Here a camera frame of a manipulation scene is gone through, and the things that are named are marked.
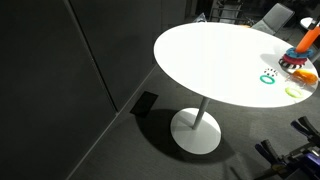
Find blue ring with dark dots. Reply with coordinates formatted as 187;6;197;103
285;46;315;59

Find small white round table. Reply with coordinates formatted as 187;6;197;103
299;16;318;29

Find grey office chair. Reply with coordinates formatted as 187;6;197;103
251;2;296;36

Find black floor plate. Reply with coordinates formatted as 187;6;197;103
129;91;159;118

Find orange ring holder pole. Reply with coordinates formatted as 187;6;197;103
295;25;320;54

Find red ring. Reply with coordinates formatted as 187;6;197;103
281;54;308;66

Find large black white striped ring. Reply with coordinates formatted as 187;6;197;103
278;59;304;70

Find orange ribbed ring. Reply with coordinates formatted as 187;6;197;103
292;68;319;85

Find clear ring with coloured beads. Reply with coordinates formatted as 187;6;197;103
284;73;301;84

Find small black white striped ring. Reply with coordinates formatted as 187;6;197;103
263;67;280;77

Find lime green bumpy ring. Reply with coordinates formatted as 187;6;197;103
284;86;304;99

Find thin dark green ring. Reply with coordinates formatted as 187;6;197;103
259;74;276;85

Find dark metal frame chair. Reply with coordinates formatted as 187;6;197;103
209;0;244;24

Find white table pedestal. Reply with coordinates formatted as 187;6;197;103
170;96;222;155

